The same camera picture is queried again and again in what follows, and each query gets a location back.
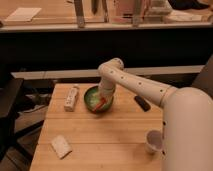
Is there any green ceramic bowl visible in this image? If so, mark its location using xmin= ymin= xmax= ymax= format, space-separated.
xmin=84 ymin=86 xmax=113 ymax=113

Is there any white sponge block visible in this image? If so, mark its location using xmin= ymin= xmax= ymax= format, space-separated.
xmin=51 ymin=135 xmax=72 ymax=159

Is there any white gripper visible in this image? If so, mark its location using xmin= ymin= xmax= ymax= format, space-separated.
xmin=98 ymin=80 xmax=116 ymax=100

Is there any black marker object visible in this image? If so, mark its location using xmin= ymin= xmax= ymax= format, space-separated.
xmin=134 ymin=96 xmax=151 ymax=112

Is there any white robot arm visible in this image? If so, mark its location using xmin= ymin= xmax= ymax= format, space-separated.
xmin=98 ymin=58 xmax=213 ymax=171

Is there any white paper sheet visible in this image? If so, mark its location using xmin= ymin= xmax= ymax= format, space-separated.
xmin=5 ymin=7 xmax=41 ymax=22

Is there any black chair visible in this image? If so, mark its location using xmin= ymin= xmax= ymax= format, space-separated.
xmin=0 ymin=79 xmax=23 ymax=161

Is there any white paper cup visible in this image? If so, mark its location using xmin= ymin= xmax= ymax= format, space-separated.
xmin=145 ymin=130 xmax=162 ymax=155

